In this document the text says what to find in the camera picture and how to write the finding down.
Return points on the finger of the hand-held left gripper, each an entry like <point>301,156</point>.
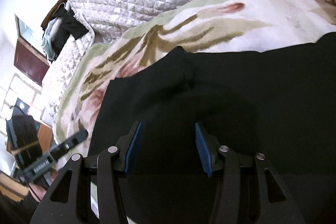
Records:
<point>73,140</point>

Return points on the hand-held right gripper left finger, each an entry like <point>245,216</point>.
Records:
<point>132,150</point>

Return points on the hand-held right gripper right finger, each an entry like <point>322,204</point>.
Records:
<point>204,150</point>

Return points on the black pants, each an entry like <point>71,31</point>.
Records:
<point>236,95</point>

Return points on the person's left hand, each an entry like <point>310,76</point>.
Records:
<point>39,191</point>

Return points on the wooden stick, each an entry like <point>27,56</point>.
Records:
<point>26,147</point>

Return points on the brown wooden cabinet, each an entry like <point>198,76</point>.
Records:
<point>46,137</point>

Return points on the black cabinet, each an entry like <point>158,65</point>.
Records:
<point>22,129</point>

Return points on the dark red cabinet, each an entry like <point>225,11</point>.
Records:
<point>29,64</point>

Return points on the light blue garment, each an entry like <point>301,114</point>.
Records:
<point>48,41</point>

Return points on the black garment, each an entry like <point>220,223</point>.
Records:
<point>71,26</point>

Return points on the wood framed glass panel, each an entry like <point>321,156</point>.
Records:
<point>26,29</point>

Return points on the floral fleece blanket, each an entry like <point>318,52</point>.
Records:
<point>210,24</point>

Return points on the brown garment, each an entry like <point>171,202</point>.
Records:
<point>53,10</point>

